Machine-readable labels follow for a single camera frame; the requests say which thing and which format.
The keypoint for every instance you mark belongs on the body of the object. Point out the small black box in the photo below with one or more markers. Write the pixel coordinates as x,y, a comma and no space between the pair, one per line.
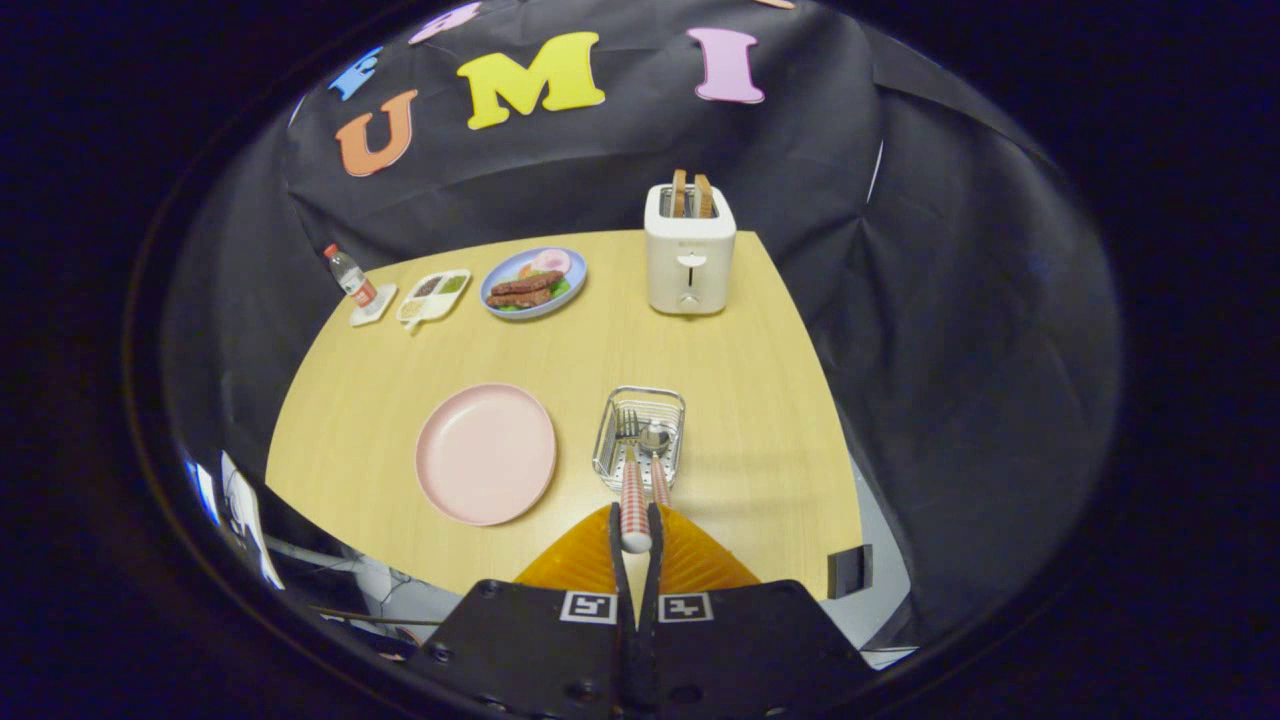
850,572

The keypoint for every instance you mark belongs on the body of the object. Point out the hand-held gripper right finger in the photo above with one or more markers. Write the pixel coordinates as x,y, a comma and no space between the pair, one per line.
750,655

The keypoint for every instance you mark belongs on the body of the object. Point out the white square coaster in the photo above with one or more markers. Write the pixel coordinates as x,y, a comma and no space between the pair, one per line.
378,308

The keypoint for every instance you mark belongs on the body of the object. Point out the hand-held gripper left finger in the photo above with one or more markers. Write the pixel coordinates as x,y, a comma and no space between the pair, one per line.
540,655

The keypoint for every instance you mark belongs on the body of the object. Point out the pink plate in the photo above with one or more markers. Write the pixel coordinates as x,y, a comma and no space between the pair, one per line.
485,455

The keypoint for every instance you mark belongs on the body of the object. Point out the clear water bottle red label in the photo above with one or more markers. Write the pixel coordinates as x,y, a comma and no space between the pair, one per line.
350,275

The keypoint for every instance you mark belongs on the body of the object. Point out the white toaster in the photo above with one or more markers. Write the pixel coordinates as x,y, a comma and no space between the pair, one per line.
690,250

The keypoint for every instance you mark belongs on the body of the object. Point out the blue plate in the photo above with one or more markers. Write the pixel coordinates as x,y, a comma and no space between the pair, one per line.
573,285

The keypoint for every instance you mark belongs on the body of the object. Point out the white divided sauce tray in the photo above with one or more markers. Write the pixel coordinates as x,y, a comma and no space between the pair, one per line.
435,295

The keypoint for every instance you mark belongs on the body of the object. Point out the brown toast slice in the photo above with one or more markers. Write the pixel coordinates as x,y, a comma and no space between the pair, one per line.
704,198
679,195

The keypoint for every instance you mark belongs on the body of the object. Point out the brown grilled sausage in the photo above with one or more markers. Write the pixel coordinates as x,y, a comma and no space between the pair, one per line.
520,298
528,283

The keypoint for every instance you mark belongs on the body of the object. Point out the black backdrop cloth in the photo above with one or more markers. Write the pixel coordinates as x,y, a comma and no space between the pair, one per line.
950,300

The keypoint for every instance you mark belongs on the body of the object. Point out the white device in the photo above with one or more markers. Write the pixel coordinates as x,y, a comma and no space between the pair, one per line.
250,515

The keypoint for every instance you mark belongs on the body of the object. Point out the lit monitor screen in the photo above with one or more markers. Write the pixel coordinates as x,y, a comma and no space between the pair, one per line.
207,492

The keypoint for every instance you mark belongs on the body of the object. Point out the pink ham slice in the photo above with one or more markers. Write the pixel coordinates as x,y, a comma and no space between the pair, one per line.
552,262

